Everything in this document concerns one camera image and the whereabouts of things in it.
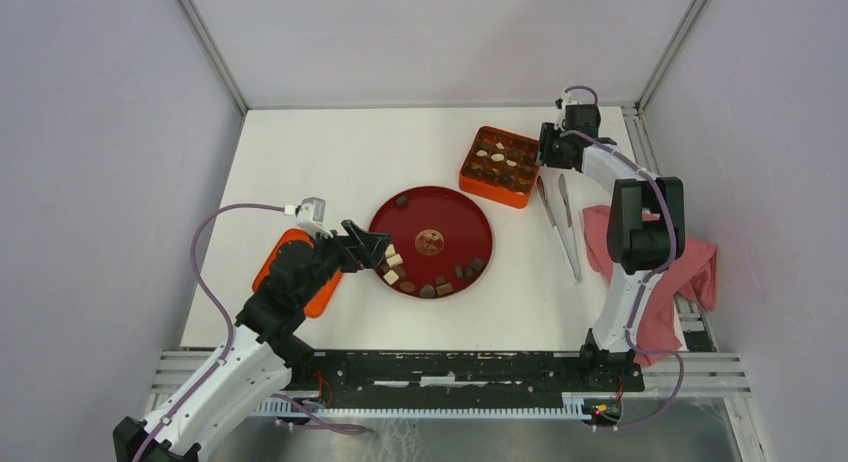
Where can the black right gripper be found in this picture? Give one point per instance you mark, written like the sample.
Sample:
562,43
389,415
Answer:
544,155

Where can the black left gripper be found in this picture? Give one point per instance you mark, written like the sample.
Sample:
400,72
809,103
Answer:
367,254

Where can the metal tongs with white handle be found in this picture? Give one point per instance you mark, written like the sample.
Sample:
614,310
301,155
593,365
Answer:
566,235

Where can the orange chocolate box with dividers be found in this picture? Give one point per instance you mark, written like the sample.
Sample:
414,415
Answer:
500,166

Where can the round red lacquer tray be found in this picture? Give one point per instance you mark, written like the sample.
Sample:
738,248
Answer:
444,238

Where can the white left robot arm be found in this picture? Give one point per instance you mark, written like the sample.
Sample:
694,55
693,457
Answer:
258,357

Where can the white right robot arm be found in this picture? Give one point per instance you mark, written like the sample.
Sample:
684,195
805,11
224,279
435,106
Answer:
645,231

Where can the white square chocolate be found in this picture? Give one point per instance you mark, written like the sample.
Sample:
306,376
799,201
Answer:
394,260

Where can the orange box lid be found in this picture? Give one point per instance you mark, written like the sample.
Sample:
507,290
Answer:
288,261

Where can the pink cloth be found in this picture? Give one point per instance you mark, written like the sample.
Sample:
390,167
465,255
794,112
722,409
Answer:
693,276

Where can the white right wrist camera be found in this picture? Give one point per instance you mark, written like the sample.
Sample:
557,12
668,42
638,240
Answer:
561,103

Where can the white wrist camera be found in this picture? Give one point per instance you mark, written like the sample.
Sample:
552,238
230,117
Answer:
309,217
561,103

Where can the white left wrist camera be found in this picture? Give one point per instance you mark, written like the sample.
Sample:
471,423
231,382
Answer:
309,217

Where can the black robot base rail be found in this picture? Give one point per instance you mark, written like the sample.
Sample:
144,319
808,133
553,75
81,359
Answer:
354,379

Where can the white cable duct strip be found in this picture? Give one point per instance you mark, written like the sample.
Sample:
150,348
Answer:
572,409

